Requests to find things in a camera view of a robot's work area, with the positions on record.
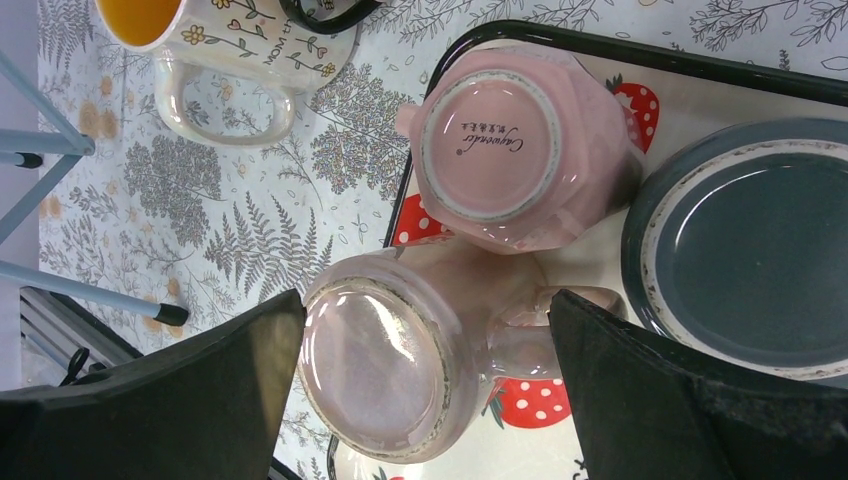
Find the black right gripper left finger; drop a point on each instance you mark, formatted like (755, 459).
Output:
(159, 404)

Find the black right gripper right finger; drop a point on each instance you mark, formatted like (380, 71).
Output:
(646, 407)

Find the tall pale pink mug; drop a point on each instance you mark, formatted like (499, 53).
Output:
(403, 345)

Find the white floral mug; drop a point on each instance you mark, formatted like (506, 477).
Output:
(252, 40)

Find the purple mug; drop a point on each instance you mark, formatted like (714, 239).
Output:
(328, 17)

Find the dark grey mug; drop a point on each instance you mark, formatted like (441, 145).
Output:
(736, 246)

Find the pink octagonal mug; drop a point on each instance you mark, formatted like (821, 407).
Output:
(521, 149)

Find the floral tablecloth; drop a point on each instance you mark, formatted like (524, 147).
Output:
(155, 216)

